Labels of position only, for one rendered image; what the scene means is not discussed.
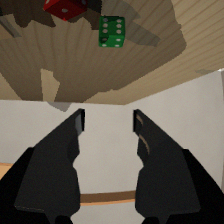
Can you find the red die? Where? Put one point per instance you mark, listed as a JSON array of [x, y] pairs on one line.
[[65, 9]]

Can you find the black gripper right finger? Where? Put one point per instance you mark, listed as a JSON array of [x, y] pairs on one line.
[[173, 185]]

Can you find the green die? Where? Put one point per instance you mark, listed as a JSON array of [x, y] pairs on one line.
[[111, 31]]

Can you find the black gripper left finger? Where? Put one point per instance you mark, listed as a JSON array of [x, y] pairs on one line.
[[42, 184]]

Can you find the tan flat mat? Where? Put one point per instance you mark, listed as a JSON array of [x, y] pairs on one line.
[[5, 33]]

